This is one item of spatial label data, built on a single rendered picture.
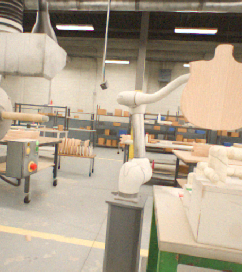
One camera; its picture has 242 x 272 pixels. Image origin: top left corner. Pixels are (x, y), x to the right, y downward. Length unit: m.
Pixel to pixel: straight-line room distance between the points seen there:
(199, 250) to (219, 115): 0.63
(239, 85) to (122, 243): 1.26
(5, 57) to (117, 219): 1.22
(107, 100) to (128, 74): 1.86
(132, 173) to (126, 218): 0.32
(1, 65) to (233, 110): 0.98
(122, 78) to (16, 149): 11.21
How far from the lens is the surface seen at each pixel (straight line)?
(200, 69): 1.09
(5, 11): 0.93
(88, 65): 12.81
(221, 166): 0.66
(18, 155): 1.20
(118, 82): 12.18
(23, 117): 0.93
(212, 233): 0.70
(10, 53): 0.82
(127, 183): 1.53
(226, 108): 1.09
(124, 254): 1.69
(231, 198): 0.67
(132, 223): 1.57
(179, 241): 0.69
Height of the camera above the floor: 1.25
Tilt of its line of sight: 3 degrees down
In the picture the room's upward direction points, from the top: 5 degrees clockwise
